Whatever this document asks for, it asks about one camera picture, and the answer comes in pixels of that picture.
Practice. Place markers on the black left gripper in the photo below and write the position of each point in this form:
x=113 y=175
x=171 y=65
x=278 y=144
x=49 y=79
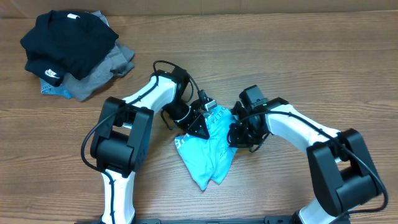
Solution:
x=191 y=127

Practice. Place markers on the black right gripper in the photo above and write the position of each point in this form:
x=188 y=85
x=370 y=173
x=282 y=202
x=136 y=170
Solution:
x=237 y=133

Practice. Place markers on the light blue t-shirt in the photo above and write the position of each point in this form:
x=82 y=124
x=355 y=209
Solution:
x=208 y=159

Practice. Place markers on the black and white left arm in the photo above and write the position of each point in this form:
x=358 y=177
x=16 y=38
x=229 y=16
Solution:
x=121 y=137

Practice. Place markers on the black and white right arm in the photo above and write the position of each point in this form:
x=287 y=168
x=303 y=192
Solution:
x=342 y=170

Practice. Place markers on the grey folded garment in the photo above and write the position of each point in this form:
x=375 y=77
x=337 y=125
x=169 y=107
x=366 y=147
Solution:
x=116 y=64

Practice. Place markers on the blue denim folded garment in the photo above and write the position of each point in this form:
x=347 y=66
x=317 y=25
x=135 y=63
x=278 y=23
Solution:
x=48 y=89

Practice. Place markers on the black folded nike garment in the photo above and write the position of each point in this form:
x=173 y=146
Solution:
x=63 y=42

